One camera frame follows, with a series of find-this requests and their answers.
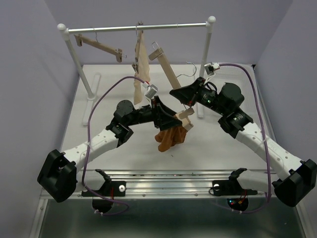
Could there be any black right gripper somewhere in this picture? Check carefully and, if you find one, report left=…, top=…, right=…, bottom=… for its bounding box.
left=169, top=76, right=228, bottom=117

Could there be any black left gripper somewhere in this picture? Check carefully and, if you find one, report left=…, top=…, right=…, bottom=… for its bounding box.
left=126, top=96, right=182, bottom=131

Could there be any beige clip hanger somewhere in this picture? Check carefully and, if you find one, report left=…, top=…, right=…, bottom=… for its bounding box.
left=149, top=42, right=195, bottom=131
left=74, top=31, right=127, bottom=63

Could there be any brown orange underwear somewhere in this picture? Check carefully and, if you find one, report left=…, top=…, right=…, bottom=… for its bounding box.
left=155, top=126, right=188, bottom=152

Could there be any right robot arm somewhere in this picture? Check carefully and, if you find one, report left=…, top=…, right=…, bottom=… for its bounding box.
left=170, top=77, right=317, bottom=207

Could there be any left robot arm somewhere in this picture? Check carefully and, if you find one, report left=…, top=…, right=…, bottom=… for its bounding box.
left=37, top=96, right=182, bottom=203

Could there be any cream beige underwear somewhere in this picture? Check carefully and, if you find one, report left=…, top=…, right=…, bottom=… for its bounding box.
left=133, top=33, right=151, bottom=105

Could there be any beige hanger with cream underwear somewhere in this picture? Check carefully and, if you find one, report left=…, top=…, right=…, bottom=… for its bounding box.
left=132, top=21, right=144, bottom=74

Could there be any empty beige clip hanger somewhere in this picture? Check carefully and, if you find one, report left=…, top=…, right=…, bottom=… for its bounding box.
left=74, top=31, right=127, bottom=63

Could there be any white plastic basket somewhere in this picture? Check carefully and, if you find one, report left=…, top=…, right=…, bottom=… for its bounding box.
left=212, top=66, right=255, bottom=111

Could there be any white and silver clothes rack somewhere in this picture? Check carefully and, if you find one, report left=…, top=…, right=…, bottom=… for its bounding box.
left=57, top=16, right=216, bottom=126

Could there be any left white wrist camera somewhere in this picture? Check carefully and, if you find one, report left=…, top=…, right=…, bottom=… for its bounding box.
left=142, top=82, right=158, bottom=100

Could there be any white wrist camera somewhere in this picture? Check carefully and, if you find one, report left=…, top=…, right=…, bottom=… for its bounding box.
left=204, top=62, right=220, bottom=84
left=142, top=82, right=158, bottom=100

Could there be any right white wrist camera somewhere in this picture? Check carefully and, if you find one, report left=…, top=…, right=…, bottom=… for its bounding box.
left=204, top=62, right=220, bottom=84

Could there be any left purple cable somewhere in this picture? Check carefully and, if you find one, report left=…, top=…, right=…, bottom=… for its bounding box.
left=81, top=75, right=147, bottom=217

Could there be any purple cable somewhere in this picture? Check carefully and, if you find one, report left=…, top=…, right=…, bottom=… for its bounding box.
left=81, top=75, right=147, bottom=217
left=210, top=63, right=273, bottom=214

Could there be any aluminium mounting rail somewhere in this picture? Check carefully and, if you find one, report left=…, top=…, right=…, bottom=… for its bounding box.
left=41, top=169, right=273, bottom=199

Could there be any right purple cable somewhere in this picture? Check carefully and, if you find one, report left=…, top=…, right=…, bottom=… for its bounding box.
left=210, top=63, right=273, bottom=214

